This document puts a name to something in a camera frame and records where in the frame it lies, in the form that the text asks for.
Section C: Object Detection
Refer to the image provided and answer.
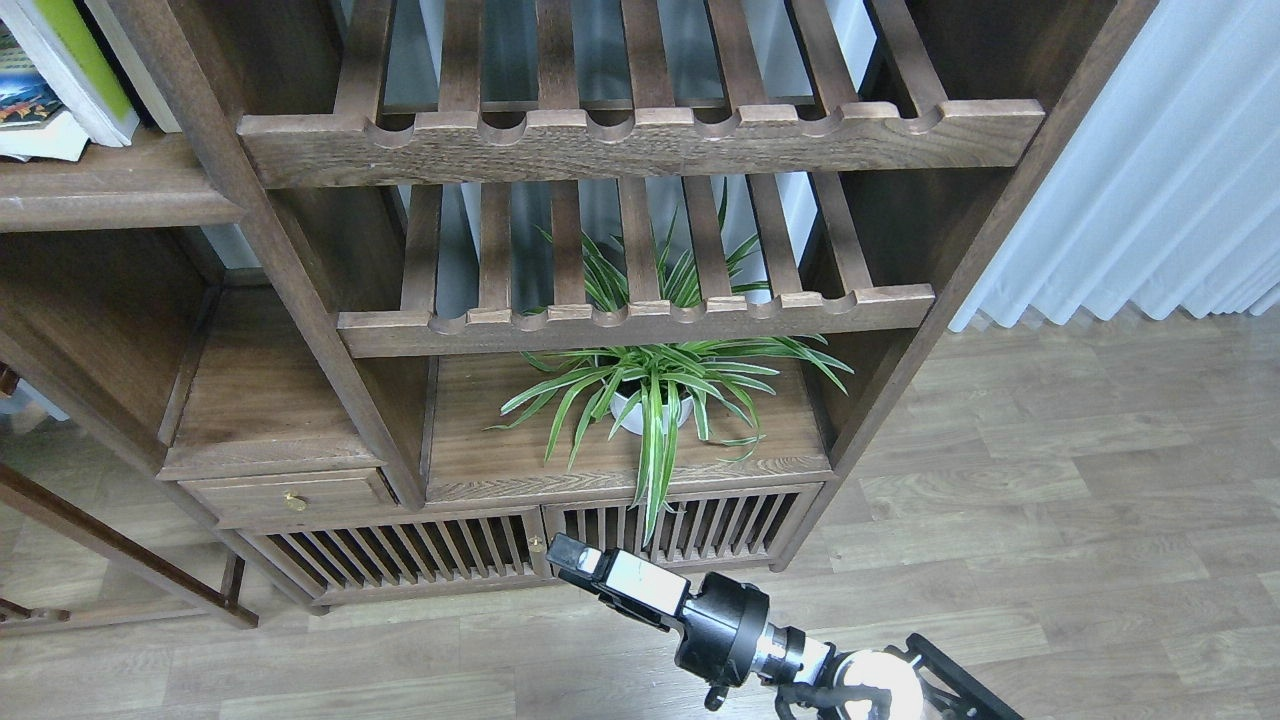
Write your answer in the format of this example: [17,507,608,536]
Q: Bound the yellow green cover book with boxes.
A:
[1,1,140,147]

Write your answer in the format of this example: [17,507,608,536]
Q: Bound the white pleated curtain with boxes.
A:
[948,1,1279,332]

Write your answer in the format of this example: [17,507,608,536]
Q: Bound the dark wooden bookshelf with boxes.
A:
[3,1,1155,611]

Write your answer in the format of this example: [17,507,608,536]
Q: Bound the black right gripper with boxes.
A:
[547,533,835,711]

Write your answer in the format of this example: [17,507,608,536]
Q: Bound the white plant pot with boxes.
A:
[609,389,692,436]

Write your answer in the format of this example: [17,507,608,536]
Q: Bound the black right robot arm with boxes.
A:
[547,533,1016,719]

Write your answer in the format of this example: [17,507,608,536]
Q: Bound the brass drawer knob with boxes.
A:
[282,491,308,512]

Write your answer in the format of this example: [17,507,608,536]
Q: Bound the dark wooden side frame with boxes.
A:
[0,462,261,639]

